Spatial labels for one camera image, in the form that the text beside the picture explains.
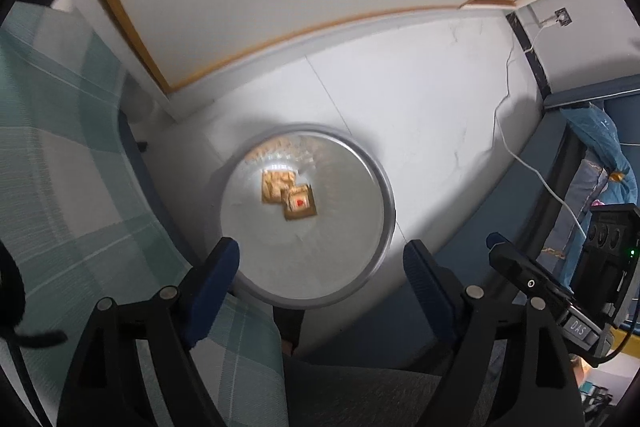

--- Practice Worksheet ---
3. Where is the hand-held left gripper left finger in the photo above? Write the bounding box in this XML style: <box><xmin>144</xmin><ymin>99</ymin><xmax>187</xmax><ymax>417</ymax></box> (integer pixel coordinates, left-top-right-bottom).
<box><xmin>57</xmin><ymin>237</ymin><xmax>241</xmax><ymax>427</ymax></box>

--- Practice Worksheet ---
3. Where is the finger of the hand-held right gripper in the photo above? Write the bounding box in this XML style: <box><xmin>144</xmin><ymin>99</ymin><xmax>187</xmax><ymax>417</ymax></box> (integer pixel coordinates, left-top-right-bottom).
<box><xmin>486</xmin><ymin>232</ymin><xmax>576</xmax><ymax>310</ymax></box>

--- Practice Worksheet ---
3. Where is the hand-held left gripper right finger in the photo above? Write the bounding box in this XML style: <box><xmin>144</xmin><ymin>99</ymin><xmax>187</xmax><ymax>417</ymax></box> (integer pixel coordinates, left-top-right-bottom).
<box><xmin>402</xmin><ymin>239</ymin><xmax>586</xmax><ymax>427</ymax></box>

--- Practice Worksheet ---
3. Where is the grey round trash bin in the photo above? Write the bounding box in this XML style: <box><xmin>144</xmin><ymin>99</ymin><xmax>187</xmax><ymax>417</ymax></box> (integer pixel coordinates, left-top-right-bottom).
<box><xmin>217</xmin><ymin>123</ymin><xmax>397</xmax><ymax>309</ymax></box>

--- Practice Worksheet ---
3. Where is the grey floral quilt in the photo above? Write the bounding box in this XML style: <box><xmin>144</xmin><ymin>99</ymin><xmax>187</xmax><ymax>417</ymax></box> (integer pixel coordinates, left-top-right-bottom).
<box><xmin>542</xmin><ymin>157</ymin><xmax>612</xmax><ymax>290</ymax></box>

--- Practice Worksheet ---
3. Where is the blue floral pillow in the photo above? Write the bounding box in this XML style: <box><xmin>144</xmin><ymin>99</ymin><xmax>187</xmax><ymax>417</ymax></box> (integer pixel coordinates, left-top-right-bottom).
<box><xmin>560</xmin><ymin>103</ymin><xmax>633</xmax><ymax>208</ymax></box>

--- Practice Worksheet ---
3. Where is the brown red-marked snack packet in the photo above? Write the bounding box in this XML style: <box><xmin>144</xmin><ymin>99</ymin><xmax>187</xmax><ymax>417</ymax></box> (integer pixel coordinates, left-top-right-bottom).
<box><xmin>282</xmin><ymin>184</ymin><xmax>319</xmax><ymax>222</ymax></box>

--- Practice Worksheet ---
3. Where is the person's grey trouser leg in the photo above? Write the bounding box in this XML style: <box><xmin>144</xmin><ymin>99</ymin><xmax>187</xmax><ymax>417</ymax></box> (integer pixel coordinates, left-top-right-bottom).
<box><xmin>285</xmin><ymin>354</ymin><xmax>501</xmax><ymax>427</ymax></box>

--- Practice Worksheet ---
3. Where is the black speckled skirting strip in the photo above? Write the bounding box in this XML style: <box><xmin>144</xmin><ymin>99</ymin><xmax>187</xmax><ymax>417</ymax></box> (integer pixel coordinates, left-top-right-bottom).
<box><xmin>505</xmin><ymin>11</ymin><xmax>552</xmax><ymax>94</ymax></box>

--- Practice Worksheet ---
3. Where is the green checked tablecloth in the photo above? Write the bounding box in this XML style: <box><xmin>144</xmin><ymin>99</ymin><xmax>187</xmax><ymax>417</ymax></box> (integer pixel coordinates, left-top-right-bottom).
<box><xmin>0</xmin><ymin>2</ymin><xmax>291</xmax><ymax>427</ymax></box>

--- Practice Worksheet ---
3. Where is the dark blue bed frame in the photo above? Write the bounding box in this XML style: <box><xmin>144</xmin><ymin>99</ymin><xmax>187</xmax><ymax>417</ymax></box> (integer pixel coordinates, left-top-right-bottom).
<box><xmin>300</xmin><ymin>77</ymin><xmax>640</xmax><ymax>373</ymax></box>

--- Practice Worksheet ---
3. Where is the white charging cable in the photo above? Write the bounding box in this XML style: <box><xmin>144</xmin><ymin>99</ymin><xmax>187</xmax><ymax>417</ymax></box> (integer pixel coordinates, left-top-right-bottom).
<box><xmin>492</xmin><ymin>13</ymin><xmax>591</xmax><ymax>240</ymax></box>

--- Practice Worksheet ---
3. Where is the black strapped cable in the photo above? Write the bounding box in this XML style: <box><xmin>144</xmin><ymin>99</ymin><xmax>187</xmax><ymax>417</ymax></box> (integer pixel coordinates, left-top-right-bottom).
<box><xmin>0</xmin><ymin>241</ymin><xmax>68</xmax><ymax>427</ymax></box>

